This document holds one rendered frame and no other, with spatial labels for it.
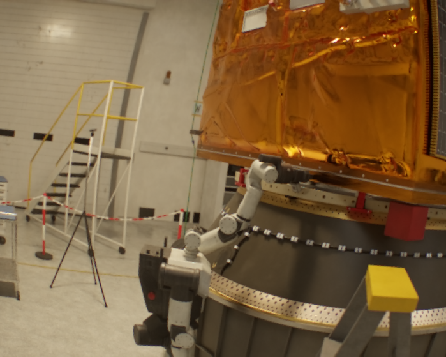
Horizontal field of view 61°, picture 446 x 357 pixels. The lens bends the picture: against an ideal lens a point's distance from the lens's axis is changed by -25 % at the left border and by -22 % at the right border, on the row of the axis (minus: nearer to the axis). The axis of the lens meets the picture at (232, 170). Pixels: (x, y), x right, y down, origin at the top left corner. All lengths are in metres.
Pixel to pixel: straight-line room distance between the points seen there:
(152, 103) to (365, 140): 8.36
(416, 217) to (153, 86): 8.66
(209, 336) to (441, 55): 1.78
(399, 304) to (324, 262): 0.89
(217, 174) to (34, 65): 4.85
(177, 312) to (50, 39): 8.20
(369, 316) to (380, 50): 1.12
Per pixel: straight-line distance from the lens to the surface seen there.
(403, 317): 1.26
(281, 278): 2.07
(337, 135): 1.99
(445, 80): 1.82
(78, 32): 9.60
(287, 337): 1.99
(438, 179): 1.84
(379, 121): 1.80
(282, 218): 2.21
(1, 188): 6.33
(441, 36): 1.85
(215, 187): 9.85
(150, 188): 10.09
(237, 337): 2.18
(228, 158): 2.86
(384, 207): 2.05
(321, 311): 1.96
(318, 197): 2.10
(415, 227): 1.77
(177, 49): 10.26
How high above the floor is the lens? 1.84
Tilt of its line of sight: 3 degrees down
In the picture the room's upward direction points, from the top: 8 degrees clockwise
